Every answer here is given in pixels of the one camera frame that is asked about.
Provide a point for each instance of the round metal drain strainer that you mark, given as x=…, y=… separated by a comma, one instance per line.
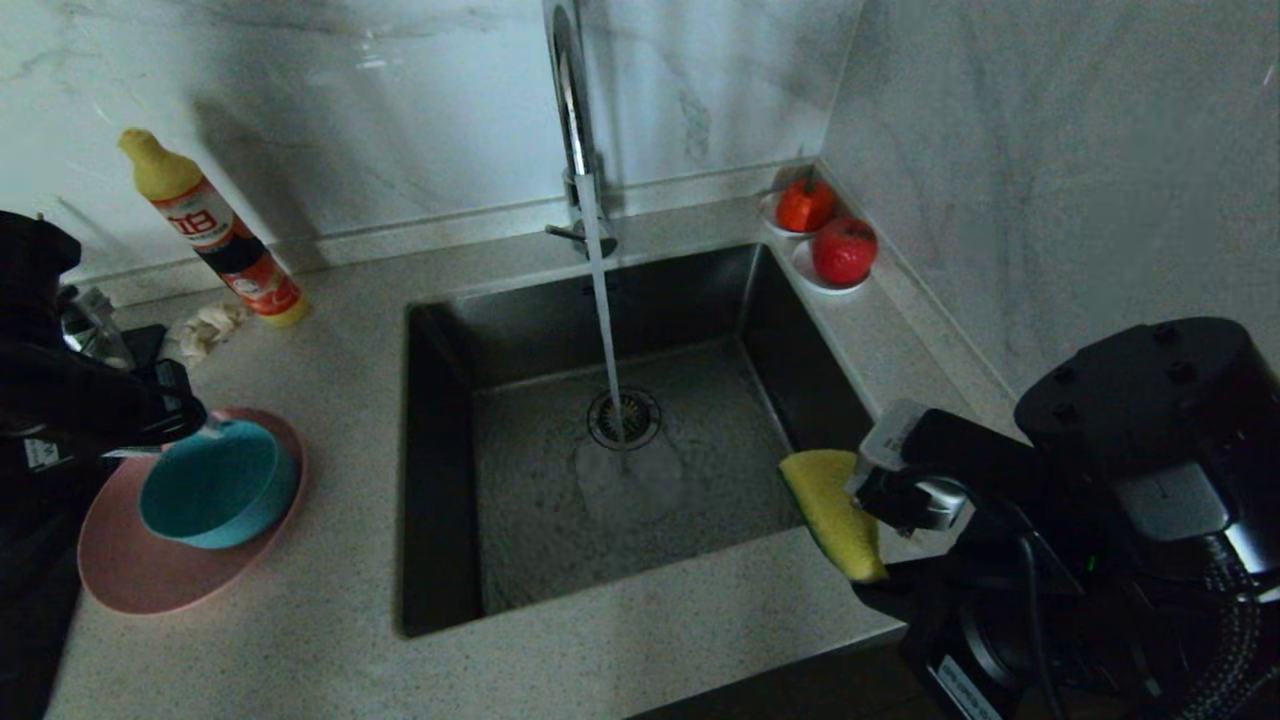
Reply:
x=640, y=420

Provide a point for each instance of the orange-red tomato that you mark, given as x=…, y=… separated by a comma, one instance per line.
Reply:
x=804, y=206

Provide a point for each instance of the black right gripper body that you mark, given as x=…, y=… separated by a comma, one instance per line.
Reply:
x=1000, y=640

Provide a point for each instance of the teal bowl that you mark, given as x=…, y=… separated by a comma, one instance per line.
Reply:
x=215, y=490

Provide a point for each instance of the small white saucer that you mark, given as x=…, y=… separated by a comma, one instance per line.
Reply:
x=767, y=222
x=803, y=272

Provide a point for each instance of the clear glass pot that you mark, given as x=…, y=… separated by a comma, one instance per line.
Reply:
x=95, y=325

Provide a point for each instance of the yellow sponge green backing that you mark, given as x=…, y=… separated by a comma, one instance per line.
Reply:
x=835, y=510

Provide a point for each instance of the yellow dish soap bottle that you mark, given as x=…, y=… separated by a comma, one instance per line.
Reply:
x=215, y=240

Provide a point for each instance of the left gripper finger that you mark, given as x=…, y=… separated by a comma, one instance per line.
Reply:
x=180, y=395
x=215, y=431

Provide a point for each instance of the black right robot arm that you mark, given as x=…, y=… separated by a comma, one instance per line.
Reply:
x=1150, y=420

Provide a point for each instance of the crumpled beige tissue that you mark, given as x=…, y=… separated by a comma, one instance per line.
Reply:
x=205, y=328

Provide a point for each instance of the red apple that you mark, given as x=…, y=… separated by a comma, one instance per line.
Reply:
x=843, y=252

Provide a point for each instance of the pink plate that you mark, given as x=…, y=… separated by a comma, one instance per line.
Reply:
x=140, y=570

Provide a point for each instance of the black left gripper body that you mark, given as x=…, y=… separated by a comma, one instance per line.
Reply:
x=130, y=415

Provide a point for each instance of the stainless steel sink basin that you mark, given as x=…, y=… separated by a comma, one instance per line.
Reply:
x=700, y=520

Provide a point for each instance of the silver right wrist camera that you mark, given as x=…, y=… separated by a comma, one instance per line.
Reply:
x=915, y=480

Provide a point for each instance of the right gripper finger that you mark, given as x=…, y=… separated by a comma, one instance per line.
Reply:
x=915, y=575
x=900, y=605

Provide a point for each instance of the chrome faucet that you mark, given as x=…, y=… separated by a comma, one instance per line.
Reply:
x=577, y=130

